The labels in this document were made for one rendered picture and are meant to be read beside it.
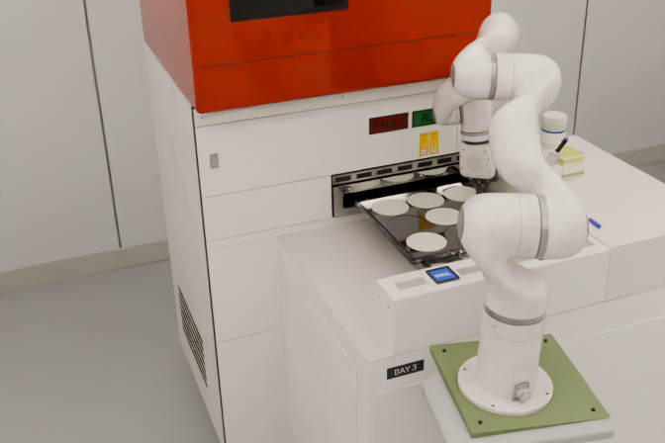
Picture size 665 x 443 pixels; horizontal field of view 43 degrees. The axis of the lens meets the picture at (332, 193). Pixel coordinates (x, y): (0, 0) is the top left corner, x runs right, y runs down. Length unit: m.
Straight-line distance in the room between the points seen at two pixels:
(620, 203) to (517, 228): 0.77
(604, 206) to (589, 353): 0.37
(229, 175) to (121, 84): 1.50
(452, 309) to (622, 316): 0.49
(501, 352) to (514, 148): 0.39
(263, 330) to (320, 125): 0.63
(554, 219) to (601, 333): 0.67
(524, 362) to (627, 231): 0.56
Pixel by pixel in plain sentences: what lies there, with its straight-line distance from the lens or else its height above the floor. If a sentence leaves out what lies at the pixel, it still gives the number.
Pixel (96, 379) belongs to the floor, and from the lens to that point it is 3.31.
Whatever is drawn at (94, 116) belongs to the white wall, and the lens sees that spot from 3.69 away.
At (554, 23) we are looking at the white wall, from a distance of 4.41.
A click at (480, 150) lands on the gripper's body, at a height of 1.05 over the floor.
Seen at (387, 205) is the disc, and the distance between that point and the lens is 2.33.
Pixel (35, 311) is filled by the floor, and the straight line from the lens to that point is 3.78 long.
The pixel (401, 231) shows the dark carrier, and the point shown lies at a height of 0.90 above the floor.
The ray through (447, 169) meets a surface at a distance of 2.48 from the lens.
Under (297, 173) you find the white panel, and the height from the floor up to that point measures 1.00.
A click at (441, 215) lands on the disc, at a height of 0.90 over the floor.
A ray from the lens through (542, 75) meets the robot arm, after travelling 1.80.
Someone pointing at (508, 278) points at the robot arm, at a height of 1.11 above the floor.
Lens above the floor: 1.92
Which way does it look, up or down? 25 degrees down
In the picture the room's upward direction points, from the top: 1 degrees counter-clockwise
